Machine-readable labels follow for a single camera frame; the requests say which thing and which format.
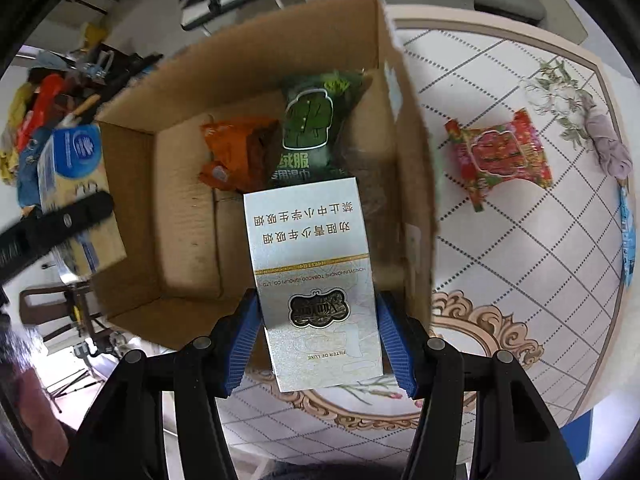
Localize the orange snack packet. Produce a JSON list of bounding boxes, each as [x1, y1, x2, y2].
[[197, 115, 282, 194]]

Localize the blue packet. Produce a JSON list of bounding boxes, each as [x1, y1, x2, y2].
[[618, 184, 639, 288]]

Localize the green snack packet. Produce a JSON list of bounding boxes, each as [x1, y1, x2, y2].
[[276, 70, 372, 192]]

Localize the pile of colourful clutter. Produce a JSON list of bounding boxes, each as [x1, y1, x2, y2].
[[0, 42, 166, 206]]

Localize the red snack packet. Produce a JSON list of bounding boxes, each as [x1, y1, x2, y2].
[[444, 107, 554, 214]]

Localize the brown cardboard box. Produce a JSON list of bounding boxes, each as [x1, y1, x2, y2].
[[92, 0, 442, 367]]

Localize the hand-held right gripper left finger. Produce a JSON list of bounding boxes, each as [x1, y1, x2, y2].
[[55, 287, 263, 480]]

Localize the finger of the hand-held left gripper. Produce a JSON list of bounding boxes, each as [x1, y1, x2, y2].
[[0, 191, 116, 282]]

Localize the blue label cardboard box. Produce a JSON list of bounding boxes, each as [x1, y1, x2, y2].
[[37, 124, 129, 278]]

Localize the white cigarette box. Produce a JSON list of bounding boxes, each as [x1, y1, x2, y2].
[[243, 177, 386, 394]]

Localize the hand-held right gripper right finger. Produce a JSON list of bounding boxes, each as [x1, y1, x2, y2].
[[375, 292, 582, 480]]

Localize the lilac scrunchie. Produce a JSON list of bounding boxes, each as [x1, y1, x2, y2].
[[588, 114, 634, 179]]

